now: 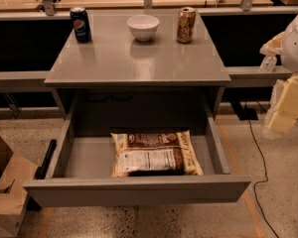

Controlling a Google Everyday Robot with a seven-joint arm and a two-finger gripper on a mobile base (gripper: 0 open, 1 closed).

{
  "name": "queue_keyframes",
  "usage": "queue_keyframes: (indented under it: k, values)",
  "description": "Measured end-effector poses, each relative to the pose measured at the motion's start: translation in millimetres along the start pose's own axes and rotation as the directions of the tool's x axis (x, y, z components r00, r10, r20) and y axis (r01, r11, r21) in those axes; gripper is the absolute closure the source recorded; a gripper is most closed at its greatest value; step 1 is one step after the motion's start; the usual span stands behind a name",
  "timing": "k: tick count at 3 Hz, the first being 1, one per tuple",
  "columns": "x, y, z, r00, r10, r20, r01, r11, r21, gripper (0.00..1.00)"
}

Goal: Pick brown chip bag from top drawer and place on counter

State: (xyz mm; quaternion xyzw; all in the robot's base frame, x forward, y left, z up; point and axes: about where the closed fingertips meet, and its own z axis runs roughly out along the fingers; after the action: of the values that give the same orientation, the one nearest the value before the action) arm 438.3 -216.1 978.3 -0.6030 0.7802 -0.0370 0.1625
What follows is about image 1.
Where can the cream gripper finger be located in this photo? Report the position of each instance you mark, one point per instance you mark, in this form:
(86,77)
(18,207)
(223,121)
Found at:
(273,47)
(283,111)

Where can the brown chip bag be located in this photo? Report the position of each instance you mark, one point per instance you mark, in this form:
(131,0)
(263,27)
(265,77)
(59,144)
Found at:
(160,154)

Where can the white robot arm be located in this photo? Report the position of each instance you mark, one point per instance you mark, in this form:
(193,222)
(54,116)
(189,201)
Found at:
(289,49)

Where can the grey cabinet counter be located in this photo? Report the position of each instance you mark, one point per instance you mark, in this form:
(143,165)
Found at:
(115,58)

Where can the grey open top drawer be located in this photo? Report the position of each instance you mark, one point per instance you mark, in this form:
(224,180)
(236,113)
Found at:
(80,170)

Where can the clear sanitizer pump bottle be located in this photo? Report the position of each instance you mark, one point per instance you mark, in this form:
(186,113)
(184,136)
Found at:
(268,63)

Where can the gold soda can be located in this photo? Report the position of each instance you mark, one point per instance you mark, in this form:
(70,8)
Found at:
(186,23)

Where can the white ceramic bowl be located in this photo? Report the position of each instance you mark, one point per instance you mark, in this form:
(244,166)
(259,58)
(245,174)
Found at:
(143,27)

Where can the blue Pepsi can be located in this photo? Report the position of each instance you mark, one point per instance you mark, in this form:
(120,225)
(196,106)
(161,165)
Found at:
(81,24)

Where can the brown cardboard box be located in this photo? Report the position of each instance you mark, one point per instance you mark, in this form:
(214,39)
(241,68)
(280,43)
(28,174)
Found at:
(15,170)

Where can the grey right rail shelf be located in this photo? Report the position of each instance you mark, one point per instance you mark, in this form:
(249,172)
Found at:
(252,76)

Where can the grey rail shelf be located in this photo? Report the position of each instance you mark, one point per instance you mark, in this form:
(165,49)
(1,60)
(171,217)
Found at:
(252,76)
(23,81)

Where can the grey left rail shelf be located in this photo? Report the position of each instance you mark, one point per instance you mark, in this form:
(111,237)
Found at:
(23,81)

